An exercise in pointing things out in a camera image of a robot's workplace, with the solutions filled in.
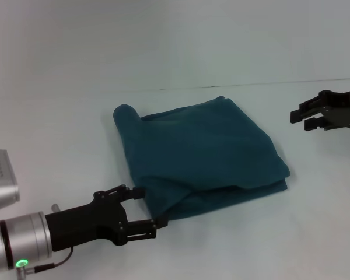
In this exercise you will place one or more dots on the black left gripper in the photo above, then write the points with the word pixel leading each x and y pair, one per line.
pixel 87 221

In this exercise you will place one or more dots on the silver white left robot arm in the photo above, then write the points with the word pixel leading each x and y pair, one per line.
pixel 20 239

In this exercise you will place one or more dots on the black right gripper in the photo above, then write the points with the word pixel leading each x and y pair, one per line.
pixel 342 109

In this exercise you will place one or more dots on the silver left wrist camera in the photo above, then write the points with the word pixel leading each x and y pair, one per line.
pixel 1 178

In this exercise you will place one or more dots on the teal blue t-shirt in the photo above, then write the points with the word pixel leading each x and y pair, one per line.
pixel 198 157

